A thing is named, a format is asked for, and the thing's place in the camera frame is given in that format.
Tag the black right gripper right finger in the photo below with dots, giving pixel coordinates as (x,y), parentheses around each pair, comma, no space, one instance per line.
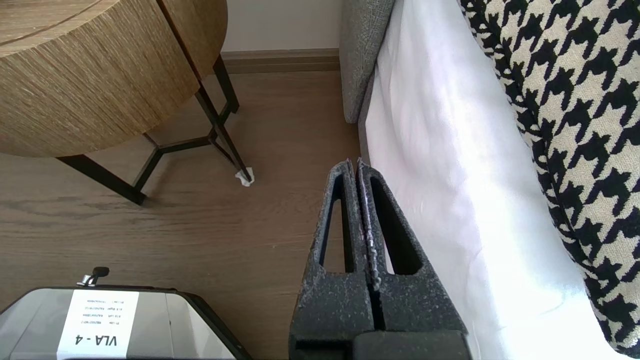
(420,305)

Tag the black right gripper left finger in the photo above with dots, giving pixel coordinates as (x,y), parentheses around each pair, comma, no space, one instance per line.
(330,305)

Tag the round wooden side table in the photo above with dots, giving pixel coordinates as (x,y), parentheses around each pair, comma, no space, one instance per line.
(90,95)

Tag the white bed sheet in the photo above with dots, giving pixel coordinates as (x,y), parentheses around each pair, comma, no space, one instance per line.
(450,175)

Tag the white floor pad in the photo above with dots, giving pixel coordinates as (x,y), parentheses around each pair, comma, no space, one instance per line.
(245,177)

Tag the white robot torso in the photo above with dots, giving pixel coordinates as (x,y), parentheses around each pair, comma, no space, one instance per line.
(165,325)

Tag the black metal table legs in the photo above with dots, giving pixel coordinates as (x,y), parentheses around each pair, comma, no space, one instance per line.
(220,125)

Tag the white VLA-4 label sticker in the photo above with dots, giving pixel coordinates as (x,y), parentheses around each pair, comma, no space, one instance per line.
(97,325)

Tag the small black silver lever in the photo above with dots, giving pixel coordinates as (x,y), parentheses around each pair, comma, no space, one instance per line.
(95,276)

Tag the wooden baseboard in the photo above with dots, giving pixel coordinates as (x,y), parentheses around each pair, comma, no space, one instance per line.
(280,60)

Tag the grey upholstered headboard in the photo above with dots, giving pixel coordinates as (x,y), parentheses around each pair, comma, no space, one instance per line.
(360,50)

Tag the houndstooth pillow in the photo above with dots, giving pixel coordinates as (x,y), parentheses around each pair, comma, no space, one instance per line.
(575,100)

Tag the round wooden bedside table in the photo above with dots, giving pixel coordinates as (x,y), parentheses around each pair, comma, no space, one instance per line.
(195,30)

